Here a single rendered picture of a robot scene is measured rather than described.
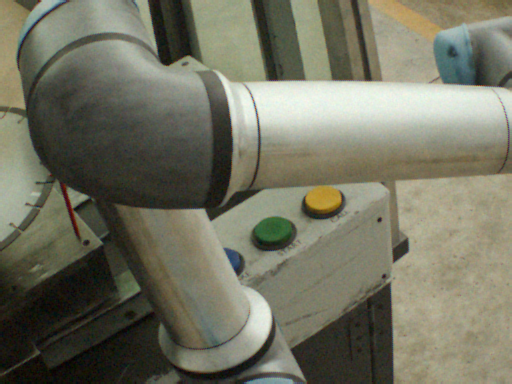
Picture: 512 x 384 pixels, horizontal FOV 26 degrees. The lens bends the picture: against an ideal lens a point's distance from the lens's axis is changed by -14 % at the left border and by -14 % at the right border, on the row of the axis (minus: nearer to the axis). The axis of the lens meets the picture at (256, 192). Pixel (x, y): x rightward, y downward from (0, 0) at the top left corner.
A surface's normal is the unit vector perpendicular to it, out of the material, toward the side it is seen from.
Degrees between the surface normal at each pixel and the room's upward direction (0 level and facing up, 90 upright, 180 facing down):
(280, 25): 90
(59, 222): 0
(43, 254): 0
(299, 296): 90
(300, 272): 90
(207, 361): 50
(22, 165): 0
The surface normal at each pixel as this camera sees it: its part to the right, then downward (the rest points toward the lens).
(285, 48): 0.58, 0.47
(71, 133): -0.34, 0.18
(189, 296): 0.27, 0.61
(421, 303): -0.15, -0.74
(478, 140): 0.34, 0.20
